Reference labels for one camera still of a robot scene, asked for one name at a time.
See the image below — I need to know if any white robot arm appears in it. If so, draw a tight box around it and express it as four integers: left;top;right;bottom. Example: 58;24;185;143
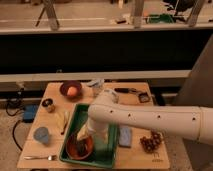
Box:
77;89;213;145

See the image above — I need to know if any green plastic tray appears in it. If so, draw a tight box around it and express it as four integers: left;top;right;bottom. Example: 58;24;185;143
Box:
60;103;118;169

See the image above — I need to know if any orange bowl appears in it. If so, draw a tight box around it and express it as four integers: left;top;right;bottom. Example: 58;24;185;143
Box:
65;133;94;160

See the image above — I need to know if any banana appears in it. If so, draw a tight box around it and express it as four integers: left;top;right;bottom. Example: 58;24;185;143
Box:
55;111;69;135

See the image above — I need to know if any silver fork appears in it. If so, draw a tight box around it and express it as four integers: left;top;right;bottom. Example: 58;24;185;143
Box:
24;155;57;161

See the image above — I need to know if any blue cup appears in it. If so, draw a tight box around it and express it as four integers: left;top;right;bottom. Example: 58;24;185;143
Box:
33;127;49;144

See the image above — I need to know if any blue sponge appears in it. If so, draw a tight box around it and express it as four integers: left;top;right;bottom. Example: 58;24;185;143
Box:
119;126;132;148

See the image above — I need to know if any peach fruit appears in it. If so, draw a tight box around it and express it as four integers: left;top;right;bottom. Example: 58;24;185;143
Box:
67;87;78;97

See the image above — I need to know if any small dark-topped jar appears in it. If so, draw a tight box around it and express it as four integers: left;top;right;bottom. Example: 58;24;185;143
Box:
42;98;55;113

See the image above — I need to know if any purple bowl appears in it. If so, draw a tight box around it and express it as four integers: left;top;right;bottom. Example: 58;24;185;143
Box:
60;80;82;99

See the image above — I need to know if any blue box on floor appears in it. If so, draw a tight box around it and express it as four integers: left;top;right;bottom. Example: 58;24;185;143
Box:
23;105;38;123

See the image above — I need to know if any bunch of dark grapes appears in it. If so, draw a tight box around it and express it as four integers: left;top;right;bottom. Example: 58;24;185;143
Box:
140;131;162;153

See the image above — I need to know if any small dark square object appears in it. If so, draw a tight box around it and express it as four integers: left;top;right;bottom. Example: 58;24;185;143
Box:
138;92;150;103

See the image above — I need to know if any green object in background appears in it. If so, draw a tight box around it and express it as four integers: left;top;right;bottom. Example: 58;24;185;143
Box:
148;14;174;24

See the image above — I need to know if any black handled tool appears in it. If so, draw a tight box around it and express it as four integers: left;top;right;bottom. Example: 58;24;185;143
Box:
114;88;140;94

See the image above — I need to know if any black cable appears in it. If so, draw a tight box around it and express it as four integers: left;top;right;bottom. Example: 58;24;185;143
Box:
5;89;26;152

